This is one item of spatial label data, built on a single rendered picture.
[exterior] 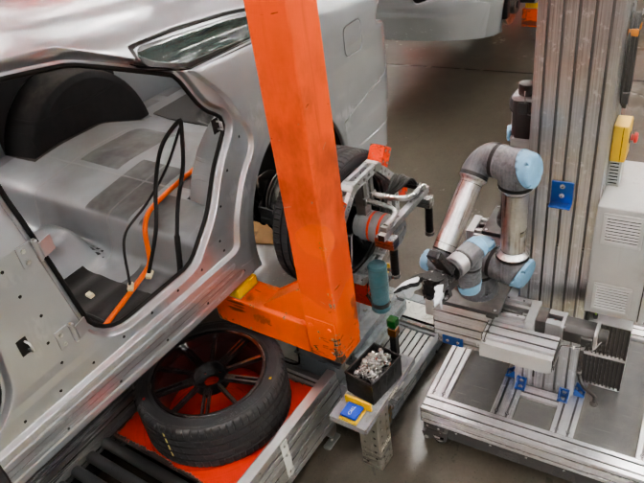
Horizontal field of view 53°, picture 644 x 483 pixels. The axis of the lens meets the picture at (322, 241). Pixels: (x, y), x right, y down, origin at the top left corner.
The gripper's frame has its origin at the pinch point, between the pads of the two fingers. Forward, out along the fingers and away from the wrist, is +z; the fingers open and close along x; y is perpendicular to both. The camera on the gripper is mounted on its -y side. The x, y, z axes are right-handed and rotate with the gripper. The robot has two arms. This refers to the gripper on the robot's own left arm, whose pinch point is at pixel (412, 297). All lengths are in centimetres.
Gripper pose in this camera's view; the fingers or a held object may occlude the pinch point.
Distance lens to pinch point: 190.9
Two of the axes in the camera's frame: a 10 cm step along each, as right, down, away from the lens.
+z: -6.8, 4.9, -5.4
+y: 2.3, 8.5, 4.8
